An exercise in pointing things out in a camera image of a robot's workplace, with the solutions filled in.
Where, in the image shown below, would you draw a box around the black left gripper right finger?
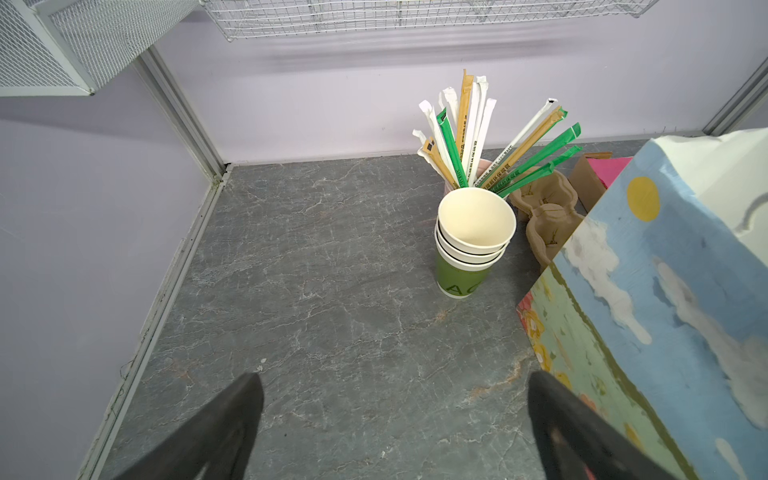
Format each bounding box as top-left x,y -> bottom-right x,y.
527,371 -> 672,479

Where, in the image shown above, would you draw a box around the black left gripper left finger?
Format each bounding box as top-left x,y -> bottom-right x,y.
118,372 -> 264,479

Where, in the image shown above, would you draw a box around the green white paper bag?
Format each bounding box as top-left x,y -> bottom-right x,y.
517,129 -> 767,479

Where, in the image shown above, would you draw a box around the paper cups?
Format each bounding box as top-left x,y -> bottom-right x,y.
433,187 -> 517,299

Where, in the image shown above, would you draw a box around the brown pulp cup carrier stack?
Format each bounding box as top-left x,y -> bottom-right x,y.
507,171 -> 585,271

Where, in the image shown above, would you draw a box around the pink straw holder cup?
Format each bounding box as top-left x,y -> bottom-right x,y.
443,158 -> 494,194

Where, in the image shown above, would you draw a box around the bundle of wrapped straws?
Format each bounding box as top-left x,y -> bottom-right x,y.
412,73 -> 582,198

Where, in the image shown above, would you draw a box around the long white wire shelf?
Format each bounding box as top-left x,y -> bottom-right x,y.
201,0 -> 655,41

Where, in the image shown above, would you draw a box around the small white wire basket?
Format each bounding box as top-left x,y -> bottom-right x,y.
1,0 -> 201,97

